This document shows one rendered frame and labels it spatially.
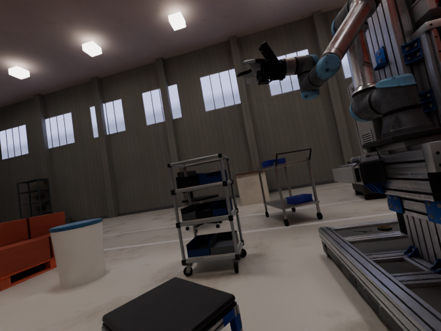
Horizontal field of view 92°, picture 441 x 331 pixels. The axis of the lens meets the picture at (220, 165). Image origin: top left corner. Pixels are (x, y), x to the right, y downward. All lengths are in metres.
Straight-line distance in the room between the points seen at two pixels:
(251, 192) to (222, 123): 3.95
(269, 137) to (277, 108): 1.21
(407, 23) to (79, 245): 2.86
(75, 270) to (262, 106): 7.96
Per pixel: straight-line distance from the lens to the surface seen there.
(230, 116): 9.03
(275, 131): 8.81
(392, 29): 1.37
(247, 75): 1.09
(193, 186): 1.90
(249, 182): 5.96
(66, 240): 2.64
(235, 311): 0.95
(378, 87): 1.08
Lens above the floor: 0.77
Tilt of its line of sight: 4 degrees up
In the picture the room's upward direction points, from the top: 10 degrees counter-clockwise
